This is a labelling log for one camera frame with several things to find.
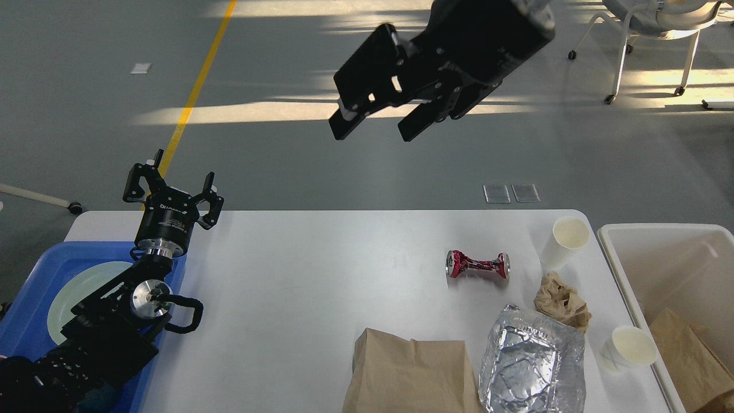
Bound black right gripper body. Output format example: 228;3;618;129
411;1;555;84

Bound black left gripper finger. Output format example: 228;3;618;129
123;149;173;204
189;172;224;230

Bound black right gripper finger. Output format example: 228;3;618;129
329;23;454;141
398;80;502;143

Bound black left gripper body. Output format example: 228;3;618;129
135;192;199;257

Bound pale green plate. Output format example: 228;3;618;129
46;261;132;345

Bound dark green mug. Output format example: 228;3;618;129
74;383;122;412

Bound brown paper bag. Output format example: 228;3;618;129
650;308;733;412
342;328;484;412

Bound small white paper cup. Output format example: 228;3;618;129
598;326;659;374

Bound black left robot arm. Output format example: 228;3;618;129
2;150;224;412

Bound white chair at left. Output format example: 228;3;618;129
1;184;83;215

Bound metal floor socket plates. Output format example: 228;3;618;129
483;184;541;204

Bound red candy wrapper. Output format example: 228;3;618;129
445;250;511;279

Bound white chair on casters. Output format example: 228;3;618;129
567;1;724;105

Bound crumpled brown paper ball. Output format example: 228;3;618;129
534;272;592;334

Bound white plastic bin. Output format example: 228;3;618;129
597;223;734;413

